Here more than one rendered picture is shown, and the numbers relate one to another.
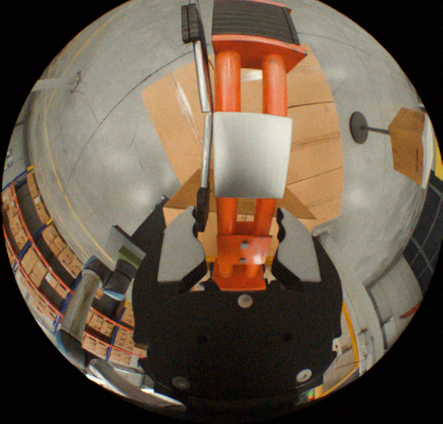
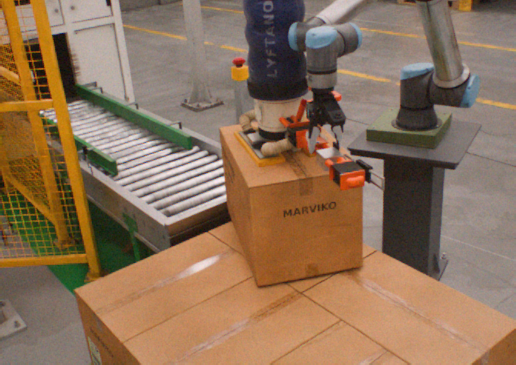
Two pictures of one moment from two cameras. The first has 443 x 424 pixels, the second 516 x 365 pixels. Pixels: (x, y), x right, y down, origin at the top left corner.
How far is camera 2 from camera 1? 1.80 m
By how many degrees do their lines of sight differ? 38
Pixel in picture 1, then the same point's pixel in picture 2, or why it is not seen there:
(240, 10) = (352, 167)
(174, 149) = (408, 277)
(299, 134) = (243, 338)
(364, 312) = not seen: outside the picture
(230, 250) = (321, 141)
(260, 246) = not seen: hidden behind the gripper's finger
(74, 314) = (433, 25)
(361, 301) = not seen: outside the picture
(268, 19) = (343, 167)
